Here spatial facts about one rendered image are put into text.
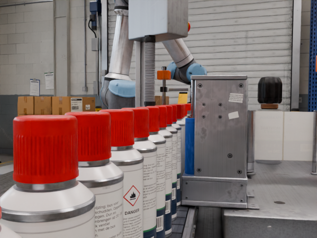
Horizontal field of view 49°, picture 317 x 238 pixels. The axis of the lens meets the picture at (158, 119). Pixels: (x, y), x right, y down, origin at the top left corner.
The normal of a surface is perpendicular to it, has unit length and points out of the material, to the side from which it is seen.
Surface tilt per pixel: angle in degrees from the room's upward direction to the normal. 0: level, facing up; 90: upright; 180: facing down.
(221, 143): 90
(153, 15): 90
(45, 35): 90
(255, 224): 90
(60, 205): 45
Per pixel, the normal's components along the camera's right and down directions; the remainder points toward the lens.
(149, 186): 0.64, 0.04
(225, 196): -0.16, 0.05
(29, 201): 0.00, -0.71
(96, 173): 0.30, -0.71
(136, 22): -0.69, 0.04
